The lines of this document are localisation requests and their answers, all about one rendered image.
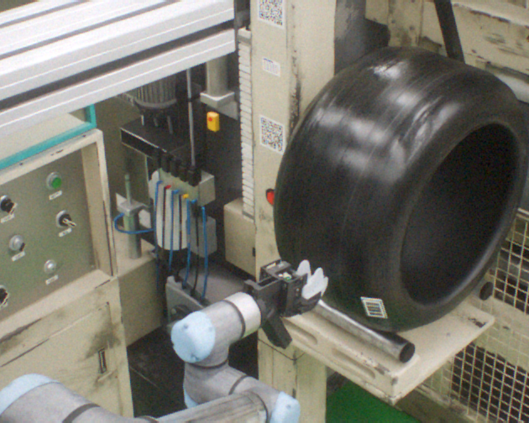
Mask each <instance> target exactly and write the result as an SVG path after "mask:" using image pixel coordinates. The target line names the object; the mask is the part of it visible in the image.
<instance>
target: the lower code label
mask: <svg viewBox="0 0 529 423"><path fill-rule="evenodd" d="M259 144H261V145H263V146H265V147H266V148H268V149H271V150H273V151H275V152H277V153H279V154H282V155H283V153H284V152H285V125H284V124H281V123H278V122H276V121H275V120H272V119H270V118H268V117H265V116H263V115H261V114H260V115H259Z"/></svg>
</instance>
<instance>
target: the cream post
mask: <svg viewBox="0 0 529 423"><path fill-rule="evenodd" d="M335 5H336V0H285V29H281V28H278V27H275V26H274V25H271V24H269V23H265V22H263V21H260V20H258V15H257V0H250V28H251V65H252V103H253V136H254V214H255V251H256V283H257V282H259V272H260V267H261V266H263V265H266V264H268V263H270V262H272V261H274V260H276V259H279V258H280V255H279V253H278V250H277V246H276V241H275V228H274V220H273V204H271V203H270V202H269V201H268V198H267V194H268V193H269V192H271V191H273V192H274V191H275V182H276V177H277V174H278V170H279V167H280V162H281V159H282V156H283V155H282V154H279V153H277V152H275V151H273V150H271V149H268V148H266V147H265V146H263V145H261V144H259V115H260V114H261V115H263V116H265V117H268V118H270V119H272V120H275V121H276V122H278V123H281V124H284V125H285V147H286V145H287V143H288V141H289V139H290V137H291V134H292V132H293V130H294V128H295V126H296V125H297V123H298V121H299V119H300V118H301V115H302V114H303V113H304V112H305V110H306V108H307V107H308V105H309V104H310V102H311V101H312V99H313V98H314V97H315V96H316V94H317V93H318V92H319V91H320V90H321V89H322V88H323V87H324V86H325V85H326V84H327V83H328V82H329V81H330V80H331V79H332V78H333V74H334V40H335ZM263 57H265V58H267V59H270V60H273V61H275V62H278V63H280V77H279V76H276V75H274V74H272V73H269V72H268V71H265V70H263ZM258 363H259V381H260V382H263V383H265V384H268V385H269V386H271V387H273V388H275V389H278V390H279V391H284V392H285V394H288V395H289V396H290V397H292V398H294V399H296V400H297V401H298V403H299V405H300V409H301V412H300V416H299V420H298V422H297V423H325V414H326V380H327V365H326V364H324V363H322V362H320V361H319V360H317V359H315V358H314V357H313V356H311V355H309V354H308V353H306V352H304V351H302V350H301V349H300V348H298V347H296V346H294V345H293V344H291V343H290V344H289V345H288V347H287V348H286V349H283V348H281V347H276V346H275V345H273V344H272V343H271V342H270V341H269V340H268V337H267V336H266V335H265V333H264V331H263V330H262V328H261V327H260V328H258Z"/></svg>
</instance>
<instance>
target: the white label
mask: <svg viewBox="0 0 529 423"><path fill-rule="evenodd" d="M361 300H362V302H363V305H364V309H365V311H366V314H367V316H373V317H380V318H387V315H386V313H385V308H384V306H383V303H382V300H377V299H370V298H364V297H361Z"/></svg>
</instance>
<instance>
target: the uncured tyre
mask: <svg viewBox="0 0 529 423"><path fill-rule="evenodd" d="M528 165H529V133H528V128H527V125H526V120H525V118H524V115H523V113H522V110H521V106H520V104H519V102H518V100H517V98H516V95H515V93H514V92H513V91H512V90H511V88H510V87H509V86H508V85H506V84H505V83H504V82H503V81H502V80H501V79H499V78H498V77H497V76H495V75H494V74H492V73H490V72H488V71H487V70H482V69H480V68H477V67H475V66H472V65H468V64H465V63H463V62H461V61H458V60H454V59H451V58H448V57H447V56H444V55H440V54H437V53H434V52H432V51H430V50H425V49H423V48H420V47H416V46H402V45H393V46H387V47H383V48H380V49H377V50H374V51H371V52H369V53H368V54H366V55H364V56H362V57H360V58H359V59H357V60H356V61H355V62H353V63H352V64H350V65H349V66H347V67H346V68H344V69H343V70H341V71H340V72H339V73H337V74H336V75H335V76H334V77H333V78H332V79H331V80H330V81H329V82H328V83H327V84H326V85H325V86H324V87H323V88H322V89H321V90H320V91H319V92H318V93H317V94H316V96H315V97H314V98H313V99H312V101H311V102H310V104H309V105H308V107H307V108H306V110H305V112H304V113H303V114H302V115H301V118H300V119H299V121H298V123H297V125H296V126H295V128H294V130H293V132H292V134H291V137H290V139H289V141H288V143H287V145H286V147H285V152H284V153H283V156H282V159H281V162H280V167H279V170H278V174H277V177H276V182H275V191H274V199H273V220H274V228H275V241H276V246H277V250H278V253H279V255H280V258H281V262H284V261H286V262H287V263H288V264H291V269H293V270H295V271H297V270H298V268H299V266H300V263H301V262H302V261H304V260H307V261H308V262H309V265H310V270H311V275H314V274H315V272H316V270H317V269H319V268H321V269H322V272H323V275H324V276H326V277H328V280H327V288H326V289H325V291H324V293H323V295H322V297H321V299H320V300H322V301H324V302H326V303H328V304H329V305H330V306H333V307H334V308H336V309H338V310H340V311H341V312H343V313H345V314H346V315H348V316H351V317H352V318H353V319H355V320H357V321H359V322H361V323H363V324H364V325H366V326H368V327H370V328H373V329H376V330H381V331H384V332H407V331H410V330H412V329H415V328H418V327H420V326H425V325H427V324H429V323H432V322H434V321H436V320H438V319H440V318H442V317H443V316H445V315H447V314H448V313H449V312H450V311H452V310H453V309H454V308H455V307H456V306H458V305H459V304H460V303H461V302H462V301H463V300H464V299H465V298H466V297H467V296H468V295H469V293H470V292H471V291H472V290H473V289H474V288H475V286H476V285H477V284H478V283H479V282H480V281H481V279H482V278H483V277H484V275H485V273H486V272H487V270H488V269H489V267H490V266H491V265H492V263H493V262H494V260H495V258H496V256H497V254H498V252H499V251H500V249H501V247H502V245H503V243H504V241H505V239H506V237H507V235H508V233H509V231H510V230H511V226H512V224H513V222H514V220H515V217H516V214H517V211H518V208H519V205H520V203H521V198H522V195H523V191H524V188H525V184H526V177H527V172H528ZM361 297H364V298H370V299H377V300H382V303H383V306H384V308H385V313H386V315H387V318H380V317H373V316H367V314H366V311H365V309H364V305H363V302H362V300H361Z"/></svg>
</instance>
